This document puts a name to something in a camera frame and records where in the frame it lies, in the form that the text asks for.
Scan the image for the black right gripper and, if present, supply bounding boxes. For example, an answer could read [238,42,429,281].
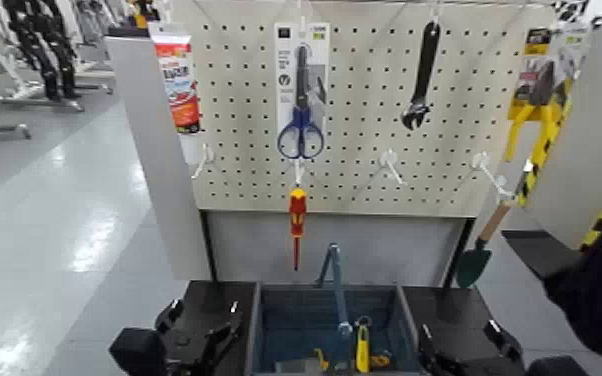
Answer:
[417,319,531,376]

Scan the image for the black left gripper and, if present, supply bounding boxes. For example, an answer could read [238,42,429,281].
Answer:
[154,299,244,376]

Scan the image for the yellow paint roller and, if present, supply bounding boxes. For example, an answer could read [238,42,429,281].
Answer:
[354,314,374,374]

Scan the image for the black table tray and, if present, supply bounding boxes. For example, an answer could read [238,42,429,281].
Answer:
[174,280,523,376]

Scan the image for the grey metal back panel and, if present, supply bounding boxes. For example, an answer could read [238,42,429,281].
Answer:
[203,209,470,287]

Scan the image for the grey side panel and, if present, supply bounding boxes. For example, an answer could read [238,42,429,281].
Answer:
[105,36,213,282]

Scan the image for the red yellow screwdriver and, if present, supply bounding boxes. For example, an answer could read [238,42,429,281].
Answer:
[288,187,309,272]

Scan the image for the beige pegboard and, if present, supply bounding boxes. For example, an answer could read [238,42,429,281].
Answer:
[172,0,559,218]

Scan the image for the blue scissors on card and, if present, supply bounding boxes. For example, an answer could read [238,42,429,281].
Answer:
[274,21,331,160]

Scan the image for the red white tube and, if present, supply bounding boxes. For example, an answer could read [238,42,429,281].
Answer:
[147,21,207,167]

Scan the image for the yellow pliers in package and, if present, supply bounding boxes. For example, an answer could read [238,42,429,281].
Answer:
[504,26,576,164]

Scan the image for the grey column with hazard tape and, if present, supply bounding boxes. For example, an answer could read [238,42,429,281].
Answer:
[513,0,602,251]

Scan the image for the black adjustable wrench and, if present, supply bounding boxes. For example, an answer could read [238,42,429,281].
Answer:
[400,20,442,131]

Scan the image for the black robot on stand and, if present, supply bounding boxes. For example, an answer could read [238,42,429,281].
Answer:
[4,0,84,101]

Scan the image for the green trowel wooden handle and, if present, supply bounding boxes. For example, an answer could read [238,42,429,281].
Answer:
[455,199,517,289]

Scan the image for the grey stand base rail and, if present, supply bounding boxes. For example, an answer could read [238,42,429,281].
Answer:
[0,93,86,113]

